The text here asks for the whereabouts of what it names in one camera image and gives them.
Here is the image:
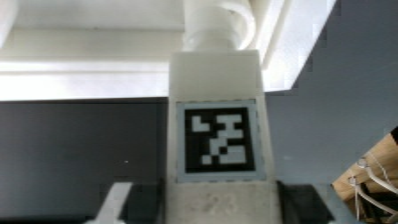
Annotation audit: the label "white square tabletop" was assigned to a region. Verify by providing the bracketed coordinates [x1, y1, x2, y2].
[0, 0, 338, 101]

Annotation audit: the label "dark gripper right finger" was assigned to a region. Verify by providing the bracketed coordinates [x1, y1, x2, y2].
[278, 182, 335, 224]

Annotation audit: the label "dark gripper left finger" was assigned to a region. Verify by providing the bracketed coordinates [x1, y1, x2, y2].
[83, 182, 161, 224]

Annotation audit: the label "white table leg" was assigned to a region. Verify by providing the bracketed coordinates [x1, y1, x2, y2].
[166, 0, 283, 224]

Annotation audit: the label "white cables on wood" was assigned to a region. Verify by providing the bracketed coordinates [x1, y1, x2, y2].
[331, 126, 398, 224]

